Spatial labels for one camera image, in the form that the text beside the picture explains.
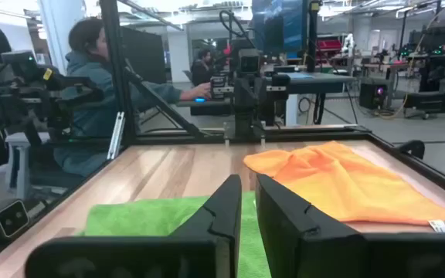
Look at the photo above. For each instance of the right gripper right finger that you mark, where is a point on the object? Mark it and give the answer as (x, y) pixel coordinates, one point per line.
(303, 251)

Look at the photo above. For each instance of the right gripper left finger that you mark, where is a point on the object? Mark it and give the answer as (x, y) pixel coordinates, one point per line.
(207, 247)

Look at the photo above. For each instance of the green microfiber towel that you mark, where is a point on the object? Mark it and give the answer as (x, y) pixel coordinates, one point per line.
(137, 216)

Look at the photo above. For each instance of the orange microfiber towel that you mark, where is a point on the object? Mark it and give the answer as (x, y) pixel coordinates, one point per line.
(342, 185)

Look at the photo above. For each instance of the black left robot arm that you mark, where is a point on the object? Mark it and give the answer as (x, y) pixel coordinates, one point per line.
(245, 112)

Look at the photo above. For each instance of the black computer mouse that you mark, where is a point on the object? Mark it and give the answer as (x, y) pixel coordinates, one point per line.
(200, 100)

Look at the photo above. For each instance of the blue-screen computer monitor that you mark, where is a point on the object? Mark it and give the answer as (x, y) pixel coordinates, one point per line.
(280, 27)

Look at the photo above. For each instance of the black partition panel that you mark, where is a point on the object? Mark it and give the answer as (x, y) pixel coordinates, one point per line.
(143, 54)

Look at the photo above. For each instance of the laptop computer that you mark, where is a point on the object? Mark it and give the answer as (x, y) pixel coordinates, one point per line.
(323, 83)

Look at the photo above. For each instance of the black computer tower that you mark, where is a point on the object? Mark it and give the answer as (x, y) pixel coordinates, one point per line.
(371, 96)

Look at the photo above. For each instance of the black robot workstation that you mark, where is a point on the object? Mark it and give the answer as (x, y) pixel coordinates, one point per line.
(435, 77)

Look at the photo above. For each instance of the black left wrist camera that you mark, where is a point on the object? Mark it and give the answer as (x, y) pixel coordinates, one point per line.
(249, 62)

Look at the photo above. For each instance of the black diagonal frame brace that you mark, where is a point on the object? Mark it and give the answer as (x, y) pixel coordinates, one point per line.
(160, 102)

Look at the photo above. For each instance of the black upright frame post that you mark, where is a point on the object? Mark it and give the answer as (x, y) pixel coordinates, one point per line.
(116, 58)

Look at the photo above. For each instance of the silver angle bracket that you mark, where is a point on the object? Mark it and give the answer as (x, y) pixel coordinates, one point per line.
(116, 135)

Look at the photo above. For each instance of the black stereo camera box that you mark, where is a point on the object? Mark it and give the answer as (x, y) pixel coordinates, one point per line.
(10, 220)

